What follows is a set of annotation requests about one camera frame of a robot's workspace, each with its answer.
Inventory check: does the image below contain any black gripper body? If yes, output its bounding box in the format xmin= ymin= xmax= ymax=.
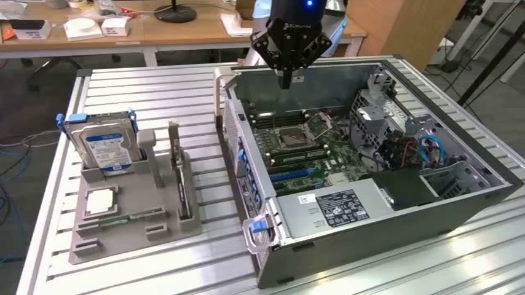
xmin=265 ymin=0 xmax=329 ymax=71

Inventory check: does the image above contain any black graphics card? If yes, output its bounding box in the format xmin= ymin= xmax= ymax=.
xmin=167 ymin=119 xmax=194 ymax=221

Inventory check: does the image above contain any white booklet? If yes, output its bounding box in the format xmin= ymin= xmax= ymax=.
xmin=221 ymin=12 xmax=254 ymax=37

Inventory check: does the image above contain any brown cardboard box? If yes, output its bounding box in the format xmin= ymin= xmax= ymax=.
xmin=235 ymin=0 xmax=257 ymax=21

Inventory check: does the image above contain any black round lamp base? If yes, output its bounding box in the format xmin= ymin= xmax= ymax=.
xmin=154 ymin=0 xmax=198 ymax=24

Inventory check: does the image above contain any wooden cabinet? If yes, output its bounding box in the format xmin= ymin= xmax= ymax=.
xmin=343 ymin=0 xmax=469 ymax=73

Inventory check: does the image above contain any metal socket cover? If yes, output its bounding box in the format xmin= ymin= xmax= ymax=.
xmin=302 ymin=111 xmax=334 ymax=138

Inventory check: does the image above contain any white floor box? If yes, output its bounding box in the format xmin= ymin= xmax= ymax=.
xmin=426 ymin=38 xmax=456 ymax=66

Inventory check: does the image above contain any silver metal disk bay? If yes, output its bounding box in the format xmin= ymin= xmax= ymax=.
xmin=350 ymin=88 xmax=412 ymax=154
xmin=420 ymin=159 xmax=492 ymax=200

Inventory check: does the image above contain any CPU socket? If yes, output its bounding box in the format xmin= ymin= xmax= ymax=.
xmin=277 ymin=124 xmax=319 ymax=152

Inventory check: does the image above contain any small white labelled box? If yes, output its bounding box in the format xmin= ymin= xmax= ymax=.
xmin=100 ymin=17 xmax=131 ymax=37

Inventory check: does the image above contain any green motherboard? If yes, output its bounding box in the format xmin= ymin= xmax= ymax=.
xmin=246 ymin=104 xmax=381 ymax=197

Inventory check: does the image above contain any green RAM stick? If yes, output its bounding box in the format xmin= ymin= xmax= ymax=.
xmin=269 ymin=147 xmax=330 ymax=163
xmin=80 ymin=211 xmax=166 ymax=229

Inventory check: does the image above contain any printed white pack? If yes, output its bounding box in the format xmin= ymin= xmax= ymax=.
xmin=95 ymin=0 xmax=123 ymax=15

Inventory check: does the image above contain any black stand pole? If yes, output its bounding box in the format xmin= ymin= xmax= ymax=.
xmin=456 ymin=0 xmax=525 ymax=108

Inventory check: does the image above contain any white round dish box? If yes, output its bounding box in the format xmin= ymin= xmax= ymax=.
xmin=63 ymin=17 xmax=104 ymax=42

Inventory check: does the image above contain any blue expansion slot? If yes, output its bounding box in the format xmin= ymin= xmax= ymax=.
xmin=269 ymin=165 xmax=318 ymax=183

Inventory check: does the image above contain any silver chipset heat sink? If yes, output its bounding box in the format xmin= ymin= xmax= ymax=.
xmin=327 ymin=172 xmax=350 ymax=186

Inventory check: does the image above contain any wooden desk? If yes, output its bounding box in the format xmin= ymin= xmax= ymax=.
xmin=0 ymin=0 xmax=369 ymax=59

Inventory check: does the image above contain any hard disk with blue caddy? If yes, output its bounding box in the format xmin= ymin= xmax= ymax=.
xmin=55 ymin=107 xmax=143 ymax=178

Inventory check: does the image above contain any black plastic shroud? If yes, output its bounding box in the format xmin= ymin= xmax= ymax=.
xmin=372 ymin=170 xmax=444 ymax=212

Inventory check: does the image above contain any white box with label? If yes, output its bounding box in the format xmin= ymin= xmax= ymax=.
xmin=14 ymin=26 xmax=52 ymax=41

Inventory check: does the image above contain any grey power supply unit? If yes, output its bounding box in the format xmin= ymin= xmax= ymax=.
xmin=277 ymin=178 xmax=398 ymax=240

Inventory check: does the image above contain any black flat device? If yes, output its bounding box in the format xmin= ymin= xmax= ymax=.
xmin=8 ymin=18 xmax=47 ymax=30

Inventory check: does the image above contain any grey plastic parts rack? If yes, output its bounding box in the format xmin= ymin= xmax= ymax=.
xmin=67 ymin=128 xmax=205 ymax=266

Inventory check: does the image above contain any blue case release latch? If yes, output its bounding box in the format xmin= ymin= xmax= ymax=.
xmin=249 ymin=218 xmax=269 ymax=235

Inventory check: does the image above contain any orange box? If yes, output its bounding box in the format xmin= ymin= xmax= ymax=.
xmin=0 ymin=21 xmax=16 ymax=44

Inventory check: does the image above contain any silver CPU chip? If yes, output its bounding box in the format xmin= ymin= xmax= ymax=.
xmin=84 ymin=189 xmax=119 ymax=215

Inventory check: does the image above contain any black open PC case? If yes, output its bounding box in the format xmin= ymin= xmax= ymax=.
xmin=213 ymin=55 xmax=525 ymax=290

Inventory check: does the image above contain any white desk frame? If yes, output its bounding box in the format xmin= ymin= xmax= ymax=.
xmin=445 ymin=0 xmax=525 ymax=84

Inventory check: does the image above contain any light blue wire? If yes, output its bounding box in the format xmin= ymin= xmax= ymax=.
xmin=418 ymin=134 xmax=449 ymax=169

